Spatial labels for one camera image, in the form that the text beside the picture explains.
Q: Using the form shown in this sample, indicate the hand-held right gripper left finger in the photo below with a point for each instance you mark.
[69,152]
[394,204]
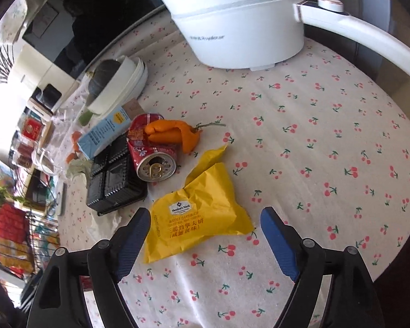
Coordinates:
[129,249]

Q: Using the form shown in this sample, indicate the black television screen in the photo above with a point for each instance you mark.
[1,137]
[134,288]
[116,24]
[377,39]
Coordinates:
[88,17]

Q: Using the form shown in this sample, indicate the clear bag with oranges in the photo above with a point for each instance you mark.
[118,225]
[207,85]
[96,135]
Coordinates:
[49,160]

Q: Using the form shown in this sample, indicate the green cucumber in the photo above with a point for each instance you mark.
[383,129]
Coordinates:
[84,117]

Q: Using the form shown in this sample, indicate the black plastic tray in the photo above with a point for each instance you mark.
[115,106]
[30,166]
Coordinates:
[112,181]

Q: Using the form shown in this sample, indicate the small tangerine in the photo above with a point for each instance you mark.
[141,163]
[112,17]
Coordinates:
[76,136]
[77,146]
[70,158]

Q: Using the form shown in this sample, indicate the crushed red drink can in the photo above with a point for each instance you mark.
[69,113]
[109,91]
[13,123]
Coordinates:
[147,155]

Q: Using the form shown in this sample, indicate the cherry print tablecloth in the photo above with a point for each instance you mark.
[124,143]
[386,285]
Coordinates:
[311,160]

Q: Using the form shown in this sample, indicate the dry twig bouquet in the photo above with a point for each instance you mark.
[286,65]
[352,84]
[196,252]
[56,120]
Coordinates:
[0,65]

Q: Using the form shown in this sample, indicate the white electric cooking pot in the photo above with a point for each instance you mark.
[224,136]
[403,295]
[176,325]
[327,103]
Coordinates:
[239,24]

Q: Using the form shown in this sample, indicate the dark green squash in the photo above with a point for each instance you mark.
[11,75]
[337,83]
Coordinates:
[102,75]

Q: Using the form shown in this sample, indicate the red tin box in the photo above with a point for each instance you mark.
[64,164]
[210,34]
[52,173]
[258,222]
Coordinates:
[31,128]

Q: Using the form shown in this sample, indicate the blue drink carton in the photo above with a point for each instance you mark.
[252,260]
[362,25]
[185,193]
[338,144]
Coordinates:
[102,133]

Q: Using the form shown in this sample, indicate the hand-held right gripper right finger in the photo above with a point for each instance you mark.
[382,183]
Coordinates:
[280,246]

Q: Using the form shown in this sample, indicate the orange peel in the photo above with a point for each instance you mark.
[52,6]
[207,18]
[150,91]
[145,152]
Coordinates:
[188,136]

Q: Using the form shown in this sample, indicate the stack of white bowls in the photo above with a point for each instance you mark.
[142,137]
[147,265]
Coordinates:
[123,85]

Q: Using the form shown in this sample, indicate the yellow snack packet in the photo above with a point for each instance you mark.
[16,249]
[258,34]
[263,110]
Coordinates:
[191,218]

